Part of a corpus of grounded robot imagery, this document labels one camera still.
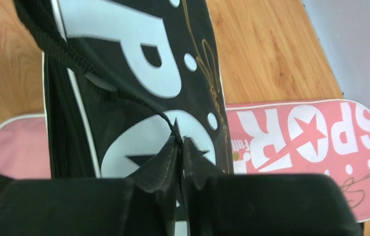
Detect black racket cover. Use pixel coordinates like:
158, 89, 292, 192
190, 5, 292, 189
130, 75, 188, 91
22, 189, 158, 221
14, 0, 232, 236

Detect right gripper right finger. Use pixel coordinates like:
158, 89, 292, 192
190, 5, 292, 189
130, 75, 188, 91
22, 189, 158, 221
182, 138, 363, 236

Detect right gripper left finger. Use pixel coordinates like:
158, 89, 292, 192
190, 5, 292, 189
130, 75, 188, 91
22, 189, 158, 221
0, 136, 179, 236

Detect pink racket cover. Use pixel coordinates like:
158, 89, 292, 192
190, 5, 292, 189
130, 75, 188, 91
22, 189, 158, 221
0, 99, 370, 222

